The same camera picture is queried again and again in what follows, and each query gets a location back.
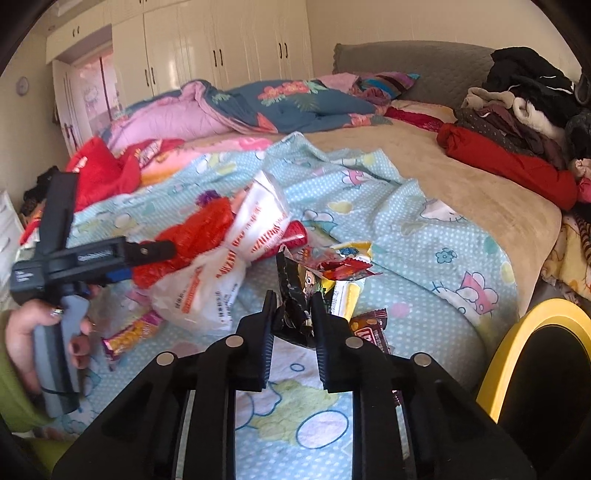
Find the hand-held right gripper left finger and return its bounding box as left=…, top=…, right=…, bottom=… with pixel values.
left=52, top=290, right=278, bottom=480

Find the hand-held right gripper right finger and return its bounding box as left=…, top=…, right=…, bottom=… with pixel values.
left=310, top=292, right=539, bottom=480

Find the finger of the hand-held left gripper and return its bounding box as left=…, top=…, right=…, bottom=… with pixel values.
left=124, top=239, right=177, bottom=267
left=91, top=264, right=136, bottom=283

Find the yellow white snack wrapper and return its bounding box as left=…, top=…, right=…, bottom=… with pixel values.
left=330, top=279, right=365, bottom=321

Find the black cartoon snack wrapper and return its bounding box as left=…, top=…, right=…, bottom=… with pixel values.
left=276, top=251, right=333, bottom=349

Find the white plastic bag red print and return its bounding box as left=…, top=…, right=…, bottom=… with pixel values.
left=150, top=171, right=291, bottom=333

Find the yellow rimmed black bin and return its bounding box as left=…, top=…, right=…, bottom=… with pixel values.
left=475, top=298, right=591, bottom=480

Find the person's left hand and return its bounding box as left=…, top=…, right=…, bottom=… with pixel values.
left=2, top=285, right=102, bottom=393

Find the brown chocolate wrapper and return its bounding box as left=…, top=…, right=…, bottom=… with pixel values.
left=348, top=310, right=393, bottom=354

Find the white padded cloth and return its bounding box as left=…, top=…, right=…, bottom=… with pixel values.
left=0, top=189, right=26, bottom=268

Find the orange purple cookie packet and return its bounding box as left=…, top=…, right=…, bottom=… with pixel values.
left=102, top=310, right=164, bottom=372

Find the dark cloth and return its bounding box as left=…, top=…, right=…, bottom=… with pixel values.
left=21, top=167, right=61, bottom=217

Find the red garment white print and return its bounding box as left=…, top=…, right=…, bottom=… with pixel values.
left=65, top=137, right=183, bottom=213

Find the red candy wrapper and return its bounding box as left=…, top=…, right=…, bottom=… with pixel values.
left=318, top=256, right=384, bottom=282

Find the yellow colourful wrapper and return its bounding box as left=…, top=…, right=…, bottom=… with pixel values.
left=335, top=242, right=372, bottom=259

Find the red cylinder tube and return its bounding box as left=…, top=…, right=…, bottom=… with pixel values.
left=279, top=220, right=309, bottom=250

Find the light blue printed blanket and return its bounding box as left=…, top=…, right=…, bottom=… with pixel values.
left=60, top=131, right=520, bottom=480

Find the blue floral quilt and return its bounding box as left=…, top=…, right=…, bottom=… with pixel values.
left=99, top=78, right=393, bottom=153

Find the cream wardrobe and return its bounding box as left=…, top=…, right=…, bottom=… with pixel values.
left=45, top=0, right=315, bottom=158

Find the bed with beige sheet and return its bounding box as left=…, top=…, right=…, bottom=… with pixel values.
left=175, top=99, right=564, bottom=319

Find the pink cloth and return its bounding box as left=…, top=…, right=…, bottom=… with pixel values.
left=318, top=73, right=365, bottom=90

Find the red patterned cloth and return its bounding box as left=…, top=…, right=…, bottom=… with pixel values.
left=383, top=105, right=446, bottom=132

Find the folded red cloth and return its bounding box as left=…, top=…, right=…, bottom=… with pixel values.
left=436, top=124, right=580, bottom=210

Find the yellow cartoon blanket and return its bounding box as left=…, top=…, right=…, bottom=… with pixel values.
left=540, top=212, right=591, bottom=296

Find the striped pillow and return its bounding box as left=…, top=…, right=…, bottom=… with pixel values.
left=355, top=71, right=421, bottom=100

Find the grey padded headboard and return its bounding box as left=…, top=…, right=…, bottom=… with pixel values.
left=332, top=43, right=502, bottom=104

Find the pink garment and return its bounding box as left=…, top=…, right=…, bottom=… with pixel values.
left=575, top=157, right=591, bottom=204

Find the pile of dark clothes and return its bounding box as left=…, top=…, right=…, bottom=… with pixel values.
left=455, top=46, right=591, bottom=171

